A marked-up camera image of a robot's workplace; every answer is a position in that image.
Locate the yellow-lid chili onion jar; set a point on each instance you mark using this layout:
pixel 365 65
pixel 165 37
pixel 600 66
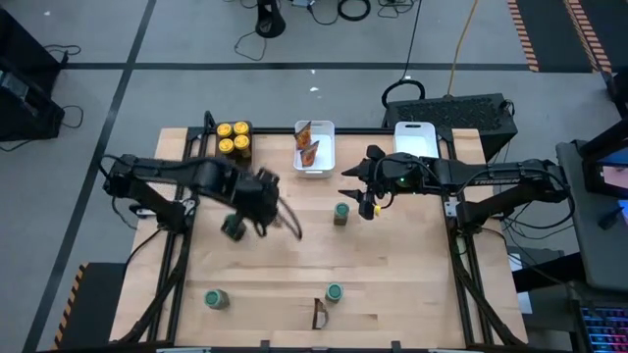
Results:
pixel 241 128
pixel 226 145
pixel 241 142
pixel 225 130

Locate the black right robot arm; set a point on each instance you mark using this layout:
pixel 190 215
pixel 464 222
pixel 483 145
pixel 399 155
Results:
pixel 490 179

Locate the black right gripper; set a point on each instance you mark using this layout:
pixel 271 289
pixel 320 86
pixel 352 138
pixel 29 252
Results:
pixel 397 174

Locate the orange taco seasoning packet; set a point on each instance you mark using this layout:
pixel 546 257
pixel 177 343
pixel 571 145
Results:
pixel 310 154
pixel 317 314
pixel 303 135

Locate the grey desk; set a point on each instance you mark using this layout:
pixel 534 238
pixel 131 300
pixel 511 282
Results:
pixel 598 245

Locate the white plastic bin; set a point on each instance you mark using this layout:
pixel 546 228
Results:
pixel 414 139
pixel 324 162

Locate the black hazard-striped floor mat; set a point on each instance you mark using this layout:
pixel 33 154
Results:
pixel 98 304
pixel 549 34

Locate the black floor stand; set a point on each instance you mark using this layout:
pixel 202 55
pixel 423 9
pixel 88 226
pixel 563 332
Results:
pixel 270 22

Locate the backlit keyboard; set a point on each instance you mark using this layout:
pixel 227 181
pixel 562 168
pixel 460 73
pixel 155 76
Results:
pixel 606 331

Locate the green-lid oregano jar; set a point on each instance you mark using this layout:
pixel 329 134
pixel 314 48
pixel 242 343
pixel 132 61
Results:
pixel 335 292
pixel 342 212
pixel 234 229
pixel 213 297

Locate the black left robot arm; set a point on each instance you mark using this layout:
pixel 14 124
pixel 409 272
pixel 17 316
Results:
pixel 172 166

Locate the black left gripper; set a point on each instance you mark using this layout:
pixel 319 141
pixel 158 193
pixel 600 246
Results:
pixel 255 193

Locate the grey plastic bin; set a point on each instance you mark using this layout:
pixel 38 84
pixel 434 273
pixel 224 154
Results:
pixel 233 136

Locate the black aluminium table frame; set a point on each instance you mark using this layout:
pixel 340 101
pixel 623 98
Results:
pixel 270 131

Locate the black equipment cabinet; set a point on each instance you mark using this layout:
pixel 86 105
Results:
pixel 24 113

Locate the computer monitor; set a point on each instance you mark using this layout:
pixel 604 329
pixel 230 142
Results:
pixel 613 171

